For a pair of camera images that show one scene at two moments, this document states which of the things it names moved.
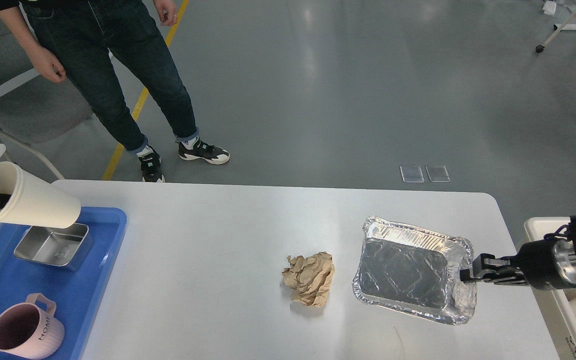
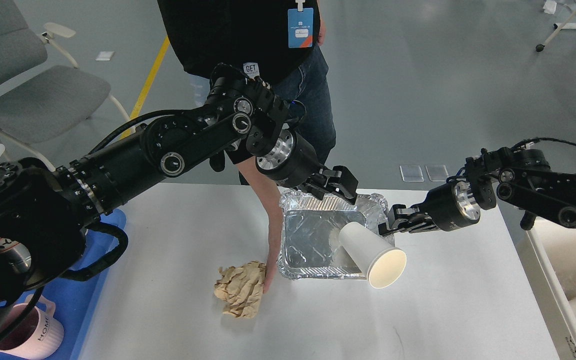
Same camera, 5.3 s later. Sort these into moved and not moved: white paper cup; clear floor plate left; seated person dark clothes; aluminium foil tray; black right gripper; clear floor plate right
Moved: white paper cup; black right gripper; aluminium foil tray; seated person dark clothes
Not moved: clear floor plate right; clear floor plate left
